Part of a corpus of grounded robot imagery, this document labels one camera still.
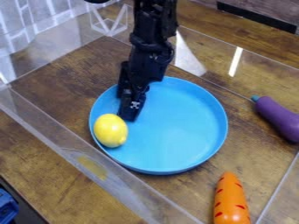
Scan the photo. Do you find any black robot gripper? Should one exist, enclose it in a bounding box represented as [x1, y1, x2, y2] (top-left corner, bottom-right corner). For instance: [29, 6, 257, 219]
[116, 34, 173, 122]

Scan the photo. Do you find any yellow lemon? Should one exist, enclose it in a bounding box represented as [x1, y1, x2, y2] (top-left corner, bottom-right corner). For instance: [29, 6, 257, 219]
[93, 114, 128, 148]

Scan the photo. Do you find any blue round tray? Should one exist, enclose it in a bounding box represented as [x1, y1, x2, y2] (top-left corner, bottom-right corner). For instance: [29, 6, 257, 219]
[99, 76, 229, 175]

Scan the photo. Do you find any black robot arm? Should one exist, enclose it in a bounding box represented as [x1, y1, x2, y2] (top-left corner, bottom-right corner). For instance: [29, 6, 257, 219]
[116, 0, 179, 122]

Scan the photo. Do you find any purple toy eggplant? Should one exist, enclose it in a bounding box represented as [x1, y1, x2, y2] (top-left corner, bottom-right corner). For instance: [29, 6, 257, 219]
[251, 95, 299, 143]

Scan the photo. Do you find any orange toy carrot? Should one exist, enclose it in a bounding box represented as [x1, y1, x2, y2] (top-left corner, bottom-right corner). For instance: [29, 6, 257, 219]
[212, 171, 251, 224]

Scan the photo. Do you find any blue plastic object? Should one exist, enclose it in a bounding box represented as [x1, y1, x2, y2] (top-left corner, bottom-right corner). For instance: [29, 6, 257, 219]
[0, 188, 18, 224]

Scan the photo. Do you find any clear acrylic enclosure wall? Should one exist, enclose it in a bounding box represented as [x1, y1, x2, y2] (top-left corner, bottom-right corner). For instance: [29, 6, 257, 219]
[0, 0, 299, 224]

